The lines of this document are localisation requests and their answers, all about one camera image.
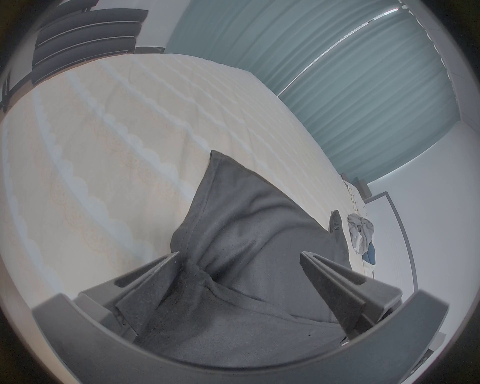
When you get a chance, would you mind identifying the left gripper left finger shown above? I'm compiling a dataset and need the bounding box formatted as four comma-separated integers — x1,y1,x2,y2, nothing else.
77,251,181,336

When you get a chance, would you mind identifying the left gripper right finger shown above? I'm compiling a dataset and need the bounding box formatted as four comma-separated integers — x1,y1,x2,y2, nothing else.
300,250,403,340

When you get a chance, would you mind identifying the black T-shirt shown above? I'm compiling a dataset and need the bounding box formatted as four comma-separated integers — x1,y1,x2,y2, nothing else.
133,150,353,370

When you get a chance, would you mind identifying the pile of clothes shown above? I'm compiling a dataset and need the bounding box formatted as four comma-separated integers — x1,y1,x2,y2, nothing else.
347,213,377,265

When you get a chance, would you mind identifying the bed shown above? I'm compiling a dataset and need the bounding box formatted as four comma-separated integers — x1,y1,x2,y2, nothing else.
0,52,419,327

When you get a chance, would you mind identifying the white printed pillow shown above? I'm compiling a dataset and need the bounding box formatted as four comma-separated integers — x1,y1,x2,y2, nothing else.
343,180,366,211

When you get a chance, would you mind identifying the grey bedside table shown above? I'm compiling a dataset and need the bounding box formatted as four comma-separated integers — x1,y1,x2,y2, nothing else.
339,172,372,199

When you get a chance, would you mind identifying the blue-green curtain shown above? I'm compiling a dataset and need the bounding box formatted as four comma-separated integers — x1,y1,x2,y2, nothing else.
277,7,460,184
165,0,404,94

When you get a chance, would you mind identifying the black chest of drawers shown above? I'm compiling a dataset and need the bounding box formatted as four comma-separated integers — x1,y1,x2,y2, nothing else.
32,0,149,85

